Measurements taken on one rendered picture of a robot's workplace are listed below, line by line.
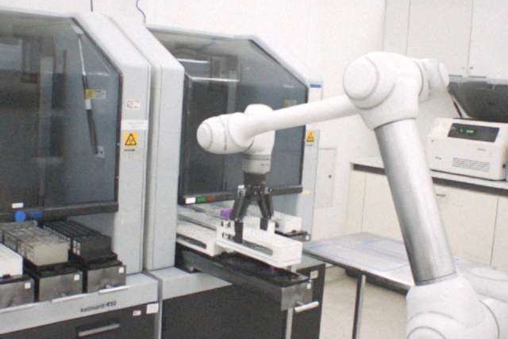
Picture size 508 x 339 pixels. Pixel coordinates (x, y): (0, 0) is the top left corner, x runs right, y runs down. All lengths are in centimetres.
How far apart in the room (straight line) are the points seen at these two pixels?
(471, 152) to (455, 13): 103
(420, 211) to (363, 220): 319
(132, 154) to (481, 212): 260
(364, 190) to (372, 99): 319
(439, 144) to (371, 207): 72
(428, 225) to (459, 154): 273
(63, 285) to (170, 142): 59
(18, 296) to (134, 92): 71
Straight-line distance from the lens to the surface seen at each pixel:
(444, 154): 420
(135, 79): 203
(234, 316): 236
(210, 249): 211
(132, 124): 203
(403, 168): 143
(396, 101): 143
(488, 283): 158
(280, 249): 186
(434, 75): 158
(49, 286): 190
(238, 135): 177
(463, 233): 417
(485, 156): 406
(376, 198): 451
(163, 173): 212
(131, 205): 207
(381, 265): 214
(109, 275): 198
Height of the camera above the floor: 139
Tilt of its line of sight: 6 degrees down
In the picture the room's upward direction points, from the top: 4 degrees clockwise
